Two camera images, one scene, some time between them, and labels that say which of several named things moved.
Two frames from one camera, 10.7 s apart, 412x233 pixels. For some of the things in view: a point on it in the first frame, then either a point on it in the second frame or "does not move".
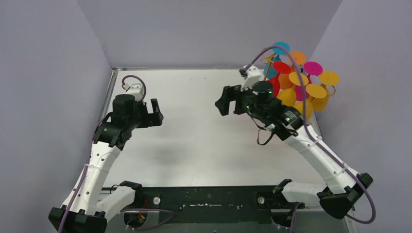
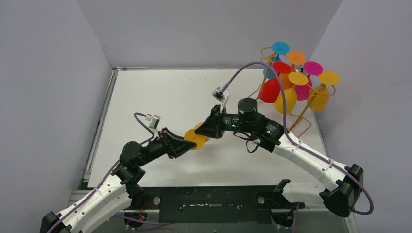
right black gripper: [231, 93] → [210, 128]
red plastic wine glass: [279, 67] does not move
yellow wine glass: [326, 78] does not move
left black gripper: [149, 113] → [166, 142]
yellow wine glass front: [313, 90] → [190, 135]
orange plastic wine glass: [298, 58] does not move
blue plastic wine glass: [278, 51] does not move
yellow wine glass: [288, 96] does not move
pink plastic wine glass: [310, 68] does not move
